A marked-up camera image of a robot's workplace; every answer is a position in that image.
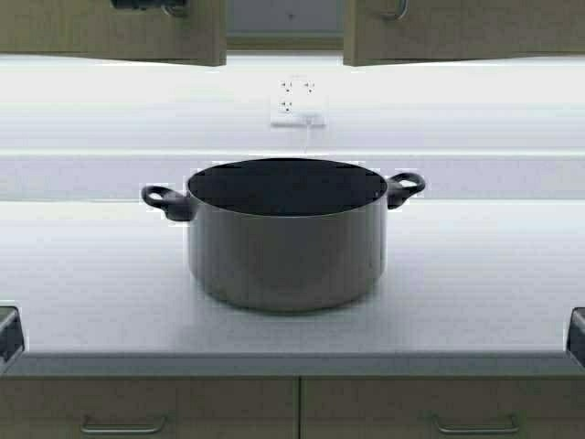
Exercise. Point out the left lower drawer front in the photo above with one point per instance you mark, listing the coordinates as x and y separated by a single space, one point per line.
196 408

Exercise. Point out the steel pot with black handles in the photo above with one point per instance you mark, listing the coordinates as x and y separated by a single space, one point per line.
286 234

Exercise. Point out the white wall outlet plate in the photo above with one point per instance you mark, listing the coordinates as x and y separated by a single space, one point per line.
294 96

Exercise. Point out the cabinet door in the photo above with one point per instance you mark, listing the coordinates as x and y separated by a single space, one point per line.
187 32
387 32

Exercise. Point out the white power plug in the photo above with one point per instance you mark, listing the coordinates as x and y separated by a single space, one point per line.
313 120

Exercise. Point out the upper cabinet bottom shelf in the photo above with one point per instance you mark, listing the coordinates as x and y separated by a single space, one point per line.
285 40

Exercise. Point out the right lower drawer front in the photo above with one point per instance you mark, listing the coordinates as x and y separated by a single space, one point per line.
403 408

